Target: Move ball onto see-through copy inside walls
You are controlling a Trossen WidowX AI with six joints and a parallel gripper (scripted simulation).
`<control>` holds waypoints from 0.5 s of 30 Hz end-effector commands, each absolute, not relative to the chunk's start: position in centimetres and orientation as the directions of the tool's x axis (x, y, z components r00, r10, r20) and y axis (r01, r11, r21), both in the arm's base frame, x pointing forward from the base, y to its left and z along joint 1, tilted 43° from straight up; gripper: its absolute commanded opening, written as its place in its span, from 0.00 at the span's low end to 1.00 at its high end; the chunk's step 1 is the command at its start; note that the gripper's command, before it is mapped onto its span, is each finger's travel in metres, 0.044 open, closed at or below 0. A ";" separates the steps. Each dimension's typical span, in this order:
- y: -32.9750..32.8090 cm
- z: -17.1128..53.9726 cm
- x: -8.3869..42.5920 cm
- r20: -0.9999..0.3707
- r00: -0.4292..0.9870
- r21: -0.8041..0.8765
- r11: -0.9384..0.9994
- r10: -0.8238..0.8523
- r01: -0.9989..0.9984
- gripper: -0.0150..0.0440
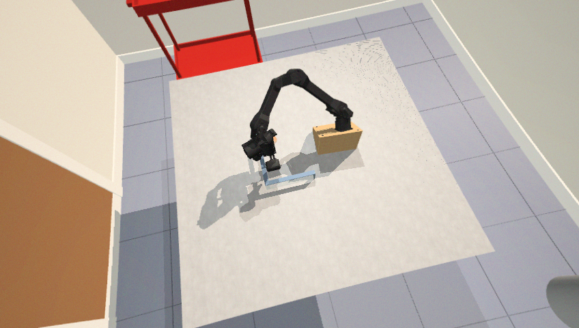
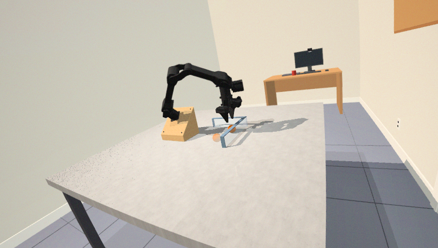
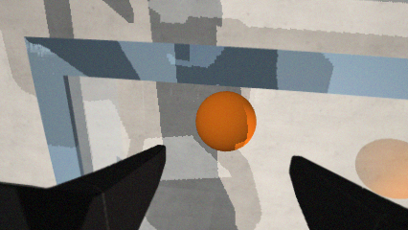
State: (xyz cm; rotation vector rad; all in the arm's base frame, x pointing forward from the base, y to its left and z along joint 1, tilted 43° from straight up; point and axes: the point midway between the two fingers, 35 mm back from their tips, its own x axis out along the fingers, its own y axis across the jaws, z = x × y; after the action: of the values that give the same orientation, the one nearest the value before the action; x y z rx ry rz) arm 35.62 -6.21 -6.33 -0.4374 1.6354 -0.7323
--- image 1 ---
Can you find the clear blue l-shaped low wall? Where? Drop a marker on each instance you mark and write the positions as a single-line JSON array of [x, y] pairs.
[[271, 182]]

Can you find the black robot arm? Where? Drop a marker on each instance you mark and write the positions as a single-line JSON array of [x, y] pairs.
[[259, 124]]

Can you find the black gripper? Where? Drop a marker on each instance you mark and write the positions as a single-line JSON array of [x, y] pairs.
[[272, 164]]

